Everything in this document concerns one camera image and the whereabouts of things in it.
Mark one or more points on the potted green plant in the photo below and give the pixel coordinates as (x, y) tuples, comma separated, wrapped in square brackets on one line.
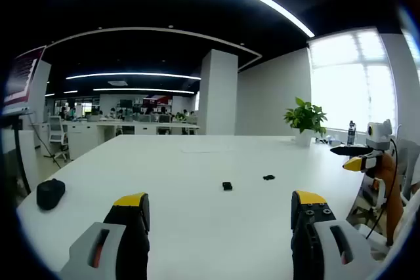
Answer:
[(305, 119)]

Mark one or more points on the black computer mouse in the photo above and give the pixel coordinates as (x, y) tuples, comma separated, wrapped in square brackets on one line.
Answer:
[(50, 194)]

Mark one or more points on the dark water bottle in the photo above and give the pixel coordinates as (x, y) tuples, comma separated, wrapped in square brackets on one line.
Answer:
[(351, 134)]

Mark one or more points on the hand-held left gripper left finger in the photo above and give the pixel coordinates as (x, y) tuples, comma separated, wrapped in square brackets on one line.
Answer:
[(98, 260)]

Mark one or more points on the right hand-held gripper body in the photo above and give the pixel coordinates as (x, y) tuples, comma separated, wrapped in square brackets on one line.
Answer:
[(380, 137)]

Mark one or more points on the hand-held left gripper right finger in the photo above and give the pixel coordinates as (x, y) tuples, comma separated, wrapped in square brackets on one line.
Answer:
[(328, 253)]

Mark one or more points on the white mesh office chair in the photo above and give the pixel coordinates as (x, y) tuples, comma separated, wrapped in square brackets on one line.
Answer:
[(57, 132)]

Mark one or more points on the wall display board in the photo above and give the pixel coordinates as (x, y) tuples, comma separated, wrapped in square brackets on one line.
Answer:
[(23, 80)]

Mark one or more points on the row of white office desks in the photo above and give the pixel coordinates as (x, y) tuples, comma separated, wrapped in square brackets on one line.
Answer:
[(85, 132)]

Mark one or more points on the black plastic buckle part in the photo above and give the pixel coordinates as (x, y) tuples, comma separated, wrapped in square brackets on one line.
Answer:
[(268, 177), (227, 186)]

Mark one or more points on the large bright window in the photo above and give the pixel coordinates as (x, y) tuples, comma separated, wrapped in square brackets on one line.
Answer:
[(351, 80)]

